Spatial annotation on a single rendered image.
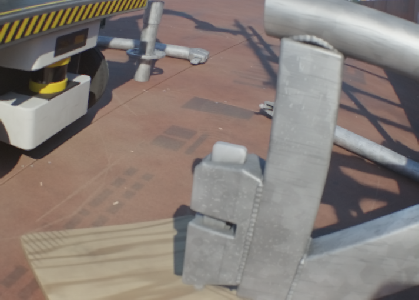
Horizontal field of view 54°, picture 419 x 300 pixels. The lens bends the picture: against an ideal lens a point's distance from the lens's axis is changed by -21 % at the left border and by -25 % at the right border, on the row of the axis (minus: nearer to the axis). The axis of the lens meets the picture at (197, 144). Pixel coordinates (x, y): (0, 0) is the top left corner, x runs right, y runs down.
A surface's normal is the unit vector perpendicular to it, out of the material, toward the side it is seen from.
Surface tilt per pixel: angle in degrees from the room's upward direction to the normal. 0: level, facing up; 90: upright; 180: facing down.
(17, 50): 90
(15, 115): 90
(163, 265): 0
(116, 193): 0
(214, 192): 90
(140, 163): 0
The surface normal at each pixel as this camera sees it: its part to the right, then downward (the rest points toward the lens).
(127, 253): 0.14, -0.92
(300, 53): -0.31, 0.31
